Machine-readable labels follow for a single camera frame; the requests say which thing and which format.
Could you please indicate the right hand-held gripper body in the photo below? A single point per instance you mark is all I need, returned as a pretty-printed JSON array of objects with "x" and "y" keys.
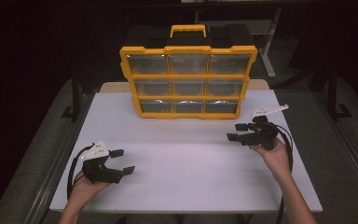
[{"x": 262, "y": 137}]

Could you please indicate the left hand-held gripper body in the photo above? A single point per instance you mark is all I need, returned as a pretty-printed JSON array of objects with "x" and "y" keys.
[{"x": 99, "y": 174}]

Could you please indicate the clear pull-out plastic drawer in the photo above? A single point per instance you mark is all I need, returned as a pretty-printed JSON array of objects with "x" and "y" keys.
[{"x": 222, "y": 106}]

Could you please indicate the yellow black organizer cabinet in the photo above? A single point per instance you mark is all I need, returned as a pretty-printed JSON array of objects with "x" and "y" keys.
[{"x": 188, "y": 74}]

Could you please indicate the person's left hand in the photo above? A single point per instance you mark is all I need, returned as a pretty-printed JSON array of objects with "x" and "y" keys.
[{"x": 84, "y": 194}]

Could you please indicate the person's right hand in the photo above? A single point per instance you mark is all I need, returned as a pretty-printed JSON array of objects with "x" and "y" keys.
[{"x": 275, "y": 161}]

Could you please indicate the black metal stand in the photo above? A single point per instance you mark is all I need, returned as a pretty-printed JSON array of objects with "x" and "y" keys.
[
  {"x": 75, "y": 99},
  {"x": 333, "y": 96}
]

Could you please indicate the grid of clear drawers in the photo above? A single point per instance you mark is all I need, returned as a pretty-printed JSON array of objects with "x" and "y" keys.
[{"x": 167, "y": 85}]

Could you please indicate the grey desk with white leg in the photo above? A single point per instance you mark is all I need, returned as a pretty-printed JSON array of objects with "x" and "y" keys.
[{"x": 268, "y": 46}]

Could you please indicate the aluminium frame rail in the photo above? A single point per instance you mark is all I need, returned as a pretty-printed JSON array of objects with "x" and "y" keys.
[
  {"x": 56, "y": 165},
  {"x": 351, "y": 155}
]

